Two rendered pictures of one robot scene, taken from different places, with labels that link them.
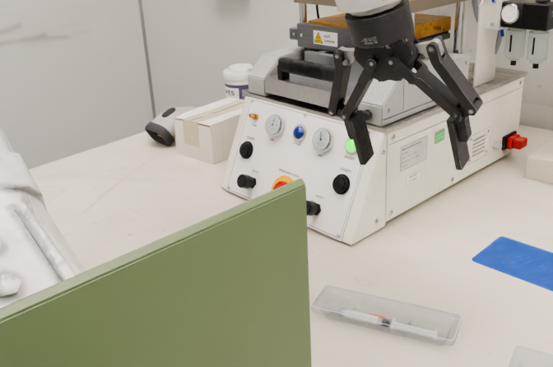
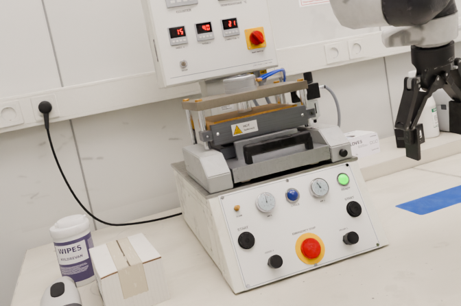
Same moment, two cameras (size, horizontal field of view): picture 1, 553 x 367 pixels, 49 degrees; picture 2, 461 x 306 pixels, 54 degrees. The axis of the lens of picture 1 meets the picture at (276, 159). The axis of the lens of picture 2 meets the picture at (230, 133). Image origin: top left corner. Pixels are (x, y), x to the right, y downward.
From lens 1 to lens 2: 1.08 m
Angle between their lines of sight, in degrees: 63
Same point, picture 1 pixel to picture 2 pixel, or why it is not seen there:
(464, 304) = not seen: outside the picture
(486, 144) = not seen: hidden behind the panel
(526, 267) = (434, 204)
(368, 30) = (451, 51)
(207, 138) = (160, 272)
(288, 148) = (289, 213)
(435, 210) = not seen: hidden behind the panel
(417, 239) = (386, 226)
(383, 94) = (341, 136)
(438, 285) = (450, 225)
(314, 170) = (325, 214)
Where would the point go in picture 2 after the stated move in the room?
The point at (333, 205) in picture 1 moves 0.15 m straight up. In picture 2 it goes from (358, 226) to (347, 156)
